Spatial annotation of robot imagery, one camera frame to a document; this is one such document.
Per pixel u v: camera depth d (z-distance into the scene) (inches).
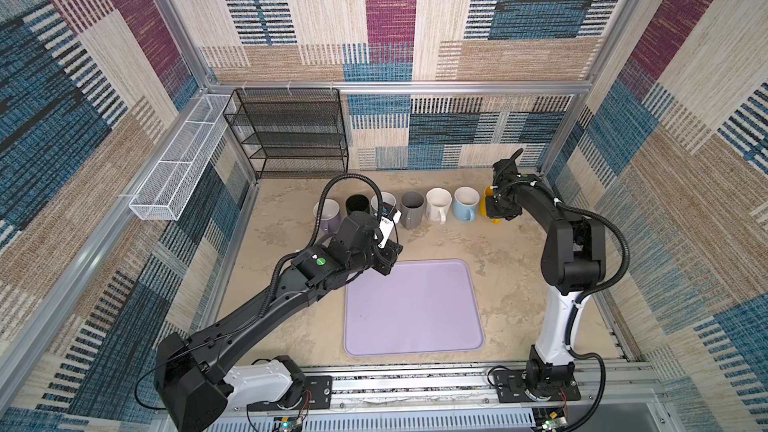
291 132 42.9
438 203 39.7
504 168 31.9
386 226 24.6
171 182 36.8
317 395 28.8
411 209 38.1
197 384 14.6
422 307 34.5
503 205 33.2
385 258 23.3
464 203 39.0
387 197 39.3
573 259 21.6
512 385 28.8
